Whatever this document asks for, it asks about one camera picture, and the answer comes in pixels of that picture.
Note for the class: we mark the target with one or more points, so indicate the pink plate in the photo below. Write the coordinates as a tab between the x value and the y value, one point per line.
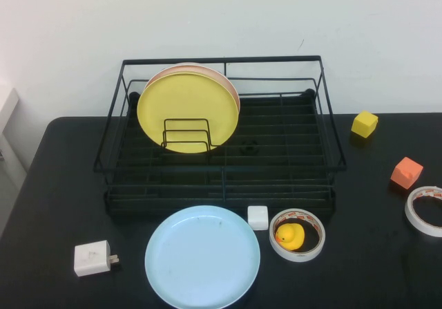
207	70

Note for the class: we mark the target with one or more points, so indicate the orange cube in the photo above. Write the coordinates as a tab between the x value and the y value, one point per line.
405	172

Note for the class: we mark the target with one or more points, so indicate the white tape roll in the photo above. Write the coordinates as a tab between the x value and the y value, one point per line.
408	214

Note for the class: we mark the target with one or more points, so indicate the white cube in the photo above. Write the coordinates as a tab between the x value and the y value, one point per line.
258	217

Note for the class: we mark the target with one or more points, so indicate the white tape roll around duck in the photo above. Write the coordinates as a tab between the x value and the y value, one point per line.
297	255

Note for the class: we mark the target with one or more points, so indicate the yellow rubber duck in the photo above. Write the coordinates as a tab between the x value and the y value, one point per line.
293	236

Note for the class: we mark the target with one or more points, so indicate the light blue plate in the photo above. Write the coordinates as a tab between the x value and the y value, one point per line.
202	257

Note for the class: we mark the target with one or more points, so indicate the white power adapter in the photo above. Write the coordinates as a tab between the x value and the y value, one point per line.
91	258

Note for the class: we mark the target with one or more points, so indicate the yellow cube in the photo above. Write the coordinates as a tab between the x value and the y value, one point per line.
364	124

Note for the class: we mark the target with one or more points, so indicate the yellow plate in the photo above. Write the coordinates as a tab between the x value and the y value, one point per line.
186	101

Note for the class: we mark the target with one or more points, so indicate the white cabinet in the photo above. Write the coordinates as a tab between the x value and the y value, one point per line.
7	112

